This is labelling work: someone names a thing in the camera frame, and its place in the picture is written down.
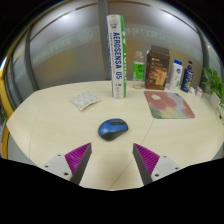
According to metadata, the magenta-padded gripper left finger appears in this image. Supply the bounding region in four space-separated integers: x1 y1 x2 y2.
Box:
42 142 93 186

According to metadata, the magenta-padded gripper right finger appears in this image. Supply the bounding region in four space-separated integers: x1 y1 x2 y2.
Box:
132 143 183 186

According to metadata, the blue and black computer mouse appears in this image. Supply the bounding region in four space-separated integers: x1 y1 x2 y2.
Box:
97 118 129 142

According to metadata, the multicolour blotch-print mouse pad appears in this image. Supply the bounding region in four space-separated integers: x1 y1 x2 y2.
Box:
143 90 196 120

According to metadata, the small floral-print cushion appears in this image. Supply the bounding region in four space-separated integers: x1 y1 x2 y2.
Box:
70 91 102 112

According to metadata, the small pink white jar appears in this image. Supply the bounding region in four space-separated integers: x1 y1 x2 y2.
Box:
194 85 204 98

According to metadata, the white blue-capped lotion bottle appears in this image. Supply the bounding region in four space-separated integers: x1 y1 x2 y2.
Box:
168 59 184 92

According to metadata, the clear green-label drink bottle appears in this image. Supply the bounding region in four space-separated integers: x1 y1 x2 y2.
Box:
132 50 146 90

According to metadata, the brown cardboard snack box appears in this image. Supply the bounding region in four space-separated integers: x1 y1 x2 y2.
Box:
144 44 171 91

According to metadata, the dark blue shampoo bottle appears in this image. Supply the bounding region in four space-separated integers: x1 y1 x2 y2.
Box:
180 60 195 94

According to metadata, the green potted plant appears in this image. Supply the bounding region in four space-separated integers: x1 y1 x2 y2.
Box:
201 66 224 118

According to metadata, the white green shuttlecock tube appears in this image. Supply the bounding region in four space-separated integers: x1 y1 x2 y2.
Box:
106 13 128 100

